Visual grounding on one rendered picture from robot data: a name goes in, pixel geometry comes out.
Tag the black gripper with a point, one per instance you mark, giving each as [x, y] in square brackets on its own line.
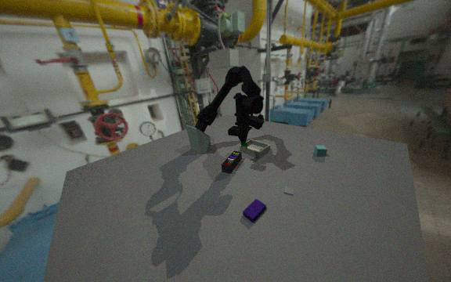
[241, 130]

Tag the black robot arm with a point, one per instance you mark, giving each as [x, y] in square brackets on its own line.
[252, 103]

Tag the small teal block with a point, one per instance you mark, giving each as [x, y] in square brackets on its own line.
[320, 151]

